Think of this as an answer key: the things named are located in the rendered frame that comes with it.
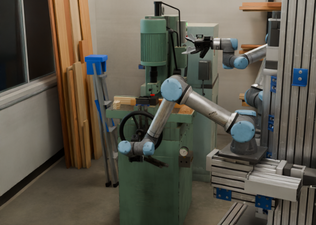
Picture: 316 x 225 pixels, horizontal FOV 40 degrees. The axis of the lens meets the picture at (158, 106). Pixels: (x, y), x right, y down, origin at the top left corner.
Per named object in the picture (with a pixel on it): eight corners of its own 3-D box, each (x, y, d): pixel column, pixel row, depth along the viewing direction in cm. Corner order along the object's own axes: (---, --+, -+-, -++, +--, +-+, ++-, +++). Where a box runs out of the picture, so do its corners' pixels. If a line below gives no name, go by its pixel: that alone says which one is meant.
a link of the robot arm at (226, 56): (228, 70, 273) (228, 52, 270) (219, 68, 283) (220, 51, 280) (239, 69, 275) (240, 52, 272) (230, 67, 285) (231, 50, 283)
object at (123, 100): (114, 103, 315) (114, 96, 314) (114, 102, 317) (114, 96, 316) (195, 108, 302) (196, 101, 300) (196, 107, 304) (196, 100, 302)
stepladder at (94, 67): (100, 188, 390) (82, 57, 364) (108, 176, 414) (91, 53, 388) (118, 188, 387) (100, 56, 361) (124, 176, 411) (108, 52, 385)
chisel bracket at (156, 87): (146, 95, 302) (146, 84, 300) (152, 91, 315) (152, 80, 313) (157, 96, 300) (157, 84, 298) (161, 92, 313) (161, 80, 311)
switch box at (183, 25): (176, 43, 320) (177, 20, 316) (179, 41, 330) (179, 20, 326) (185, 43, 319) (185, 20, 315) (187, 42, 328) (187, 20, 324)
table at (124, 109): (100, 121, 291) (100, 113, 290) (115, 110, 320) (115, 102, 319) (189, 127, 278) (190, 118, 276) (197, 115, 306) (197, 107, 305)
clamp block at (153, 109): (133, 119, 285) (132, 106, 283) (138, 114, 298) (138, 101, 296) (154, 120, 282) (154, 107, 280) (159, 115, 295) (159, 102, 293)
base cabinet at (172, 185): (118, 229, 319) (116, 136, 301) (140, 195, 373) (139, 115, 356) (178, 236, 308) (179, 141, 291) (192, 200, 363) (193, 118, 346)
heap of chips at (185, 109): (177, 113, 288) (177, 108, 287) (181, 108, 301) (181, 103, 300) (191, 114, 286) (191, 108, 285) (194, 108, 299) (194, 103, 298)
